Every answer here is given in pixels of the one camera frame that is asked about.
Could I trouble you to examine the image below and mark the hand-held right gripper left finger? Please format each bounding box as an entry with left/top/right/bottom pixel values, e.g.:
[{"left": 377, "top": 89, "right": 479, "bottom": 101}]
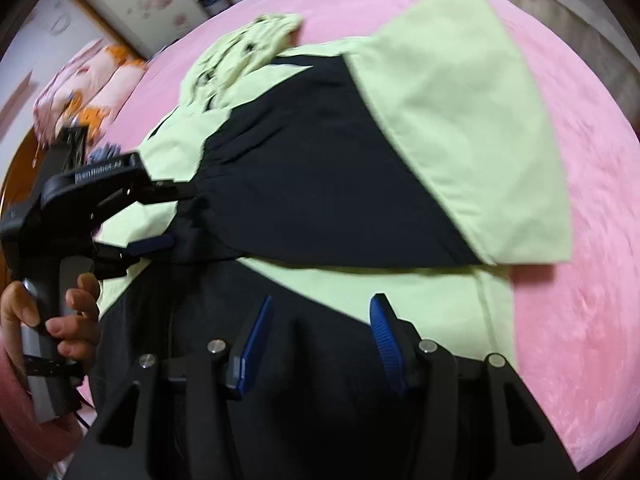
[{"left": 65, "top": 295, "right": 274, "bottom": 480}]

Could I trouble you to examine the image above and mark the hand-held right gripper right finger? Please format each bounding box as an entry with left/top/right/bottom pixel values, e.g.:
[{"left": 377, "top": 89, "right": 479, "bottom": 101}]
[{"left": 369, "top": 293, "right": 586, "bottom": 480}]

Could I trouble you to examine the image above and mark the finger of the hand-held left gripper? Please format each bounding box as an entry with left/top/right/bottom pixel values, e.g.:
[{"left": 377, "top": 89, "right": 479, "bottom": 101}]
[
  {"left": 134, "top": 179, "right": 207, "bottom": 209},
  {"left": 94, "top": 234, "right": 177, "bottom": 282}
]

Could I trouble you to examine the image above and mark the green and black jacket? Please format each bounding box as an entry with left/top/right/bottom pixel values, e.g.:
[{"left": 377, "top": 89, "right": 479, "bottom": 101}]
[{"left": 92, "top": 0, "right": 573, "bottom": 480}]

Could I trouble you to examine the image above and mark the person's left forearm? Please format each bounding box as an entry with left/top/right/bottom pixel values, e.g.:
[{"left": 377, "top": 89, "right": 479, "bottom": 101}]
[{"left": 0, "top": 345, "right": 98, "bottom": 461}]

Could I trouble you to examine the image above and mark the person's left hand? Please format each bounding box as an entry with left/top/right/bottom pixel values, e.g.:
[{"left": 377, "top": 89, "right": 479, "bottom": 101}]
[{"left": 0, "top": 276, "right": 102, "bottom": 362}]

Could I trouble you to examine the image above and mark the pink floral pillow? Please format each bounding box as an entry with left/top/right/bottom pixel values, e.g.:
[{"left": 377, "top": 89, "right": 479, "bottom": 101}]
[{"left": 32, "top": 40, "right": 148, "bottom": 151}]

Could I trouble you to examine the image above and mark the floral wardrobe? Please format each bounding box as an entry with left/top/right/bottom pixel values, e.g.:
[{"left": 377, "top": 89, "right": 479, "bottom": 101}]
[{"left": 62, "top": 0, "right": 281, "bottom": 58}]

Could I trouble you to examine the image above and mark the pink bed sheet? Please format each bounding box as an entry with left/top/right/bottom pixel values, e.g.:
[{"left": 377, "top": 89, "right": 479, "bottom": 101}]
[{"left": 85, "top": 0, "right": 640, "bottom": 473}]

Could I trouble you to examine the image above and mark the cream curtain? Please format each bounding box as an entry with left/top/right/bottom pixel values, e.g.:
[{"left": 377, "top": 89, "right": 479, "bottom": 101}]
[{"left": 450, "top": 0, "right": 640, "bottom": 136}]

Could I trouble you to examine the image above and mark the wooden bed frame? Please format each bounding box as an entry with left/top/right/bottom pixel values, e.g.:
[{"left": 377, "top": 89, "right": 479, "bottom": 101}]
[{"left": 0, "top": 132, "right": 48, "bottom": 221}]

